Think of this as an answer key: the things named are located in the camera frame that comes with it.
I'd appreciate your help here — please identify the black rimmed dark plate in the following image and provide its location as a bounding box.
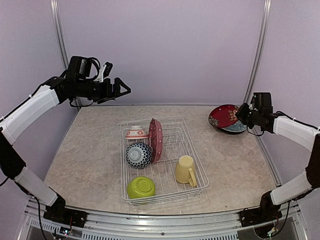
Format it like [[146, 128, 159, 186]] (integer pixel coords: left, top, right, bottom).
[[214, 127, 245, 135]]

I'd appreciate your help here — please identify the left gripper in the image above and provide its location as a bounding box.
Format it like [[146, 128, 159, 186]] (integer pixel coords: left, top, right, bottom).
[[76, 76, 131, 104]]

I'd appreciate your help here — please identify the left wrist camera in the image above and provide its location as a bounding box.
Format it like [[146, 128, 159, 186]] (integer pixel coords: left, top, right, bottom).
[[65, 56, 113, 83]]

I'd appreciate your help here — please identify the green bowl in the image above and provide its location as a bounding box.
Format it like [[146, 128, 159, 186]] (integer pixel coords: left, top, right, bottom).
[[126, 176, 156, 199]]

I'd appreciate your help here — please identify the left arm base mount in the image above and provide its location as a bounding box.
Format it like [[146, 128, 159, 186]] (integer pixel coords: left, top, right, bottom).
[[43, 208, 88, 228]]

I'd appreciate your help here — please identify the teal wave pattern plate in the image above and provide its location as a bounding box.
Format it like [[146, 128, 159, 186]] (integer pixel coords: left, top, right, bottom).
[[222, 120, 247, 133]]

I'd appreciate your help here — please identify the right aluminium corner post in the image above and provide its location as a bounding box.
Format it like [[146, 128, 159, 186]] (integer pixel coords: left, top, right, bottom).
[[243, 0, 272, 103]]

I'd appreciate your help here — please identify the red white patterned bowl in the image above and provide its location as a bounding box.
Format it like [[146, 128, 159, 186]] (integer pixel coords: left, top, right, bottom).
[[124, 125, 149, 140]]

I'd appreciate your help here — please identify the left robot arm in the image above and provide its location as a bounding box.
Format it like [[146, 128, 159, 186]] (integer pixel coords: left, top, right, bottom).
[[0, 76, 131, 223]]

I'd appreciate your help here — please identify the aluminium corner post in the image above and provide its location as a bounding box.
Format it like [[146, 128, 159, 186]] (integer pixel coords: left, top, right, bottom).
[[49, 0, 82, 111], [243, 0, 272, 103]]

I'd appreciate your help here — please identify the left aluminium corner post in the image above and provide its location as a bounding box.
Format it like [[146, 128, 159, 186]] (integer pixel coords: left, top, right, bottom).
[[49, 0, 82, 111]]

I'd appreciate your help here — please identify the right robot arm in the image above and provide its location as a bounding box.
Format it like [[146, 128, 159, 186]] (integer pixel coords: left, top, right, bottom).
[[235, 103, 320, 222]]

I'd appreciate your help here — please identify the yellow mug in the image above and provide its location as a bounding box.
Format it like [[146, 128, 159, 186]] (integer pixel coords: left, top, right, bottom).
[[175, 155, 197, 187]]

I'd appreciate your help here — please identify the red floral plate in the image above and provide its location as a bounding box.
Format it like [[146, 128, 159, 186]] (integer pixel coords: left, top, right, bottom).
[[208, 104, 239, 129]]

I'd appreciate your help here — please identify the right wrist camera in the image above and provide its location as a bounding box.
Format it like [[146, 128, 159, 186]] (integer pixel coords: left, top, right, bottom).
[[251, 92, 272, 110]]

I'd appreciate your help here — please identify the pink dotted plate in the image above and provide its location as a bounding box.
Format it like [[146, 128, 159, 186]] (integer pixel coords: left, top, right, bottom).
[[148, 118, 163, 164]]

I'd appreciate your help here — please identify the white wire dish rack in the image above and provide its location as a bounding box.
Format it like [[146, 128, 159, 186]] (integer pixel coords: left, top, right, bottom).
[[120, 116, 209, 206]]

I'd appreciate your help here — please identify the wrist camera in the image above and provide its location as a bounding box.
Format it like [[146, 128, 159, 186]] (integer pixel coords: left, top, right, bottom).
[[65, 56, 113, 83], [251, 92, 272, 110]]

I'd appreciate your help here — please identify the aluminium front rail frame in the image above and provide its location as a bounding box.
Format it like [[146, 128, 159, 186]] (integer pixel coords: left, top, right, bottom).
[[16, 199, 309, 240]]

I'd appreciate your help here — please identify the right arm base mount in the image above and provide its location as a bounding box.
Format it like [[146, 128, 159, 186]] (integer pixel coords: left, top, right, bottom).
[[238, 207, 283, 227]]

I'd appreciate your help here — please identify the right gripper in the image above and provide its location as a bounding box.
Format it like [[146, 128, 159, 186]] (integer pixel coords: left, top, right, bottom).
[[235, 102, 262, 129]]

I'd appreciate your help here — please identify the blue white zigzag bowl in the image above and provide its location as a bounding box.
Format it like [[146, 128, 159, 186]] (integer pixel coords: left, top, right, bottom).
[[125, 142, 152, 169]]

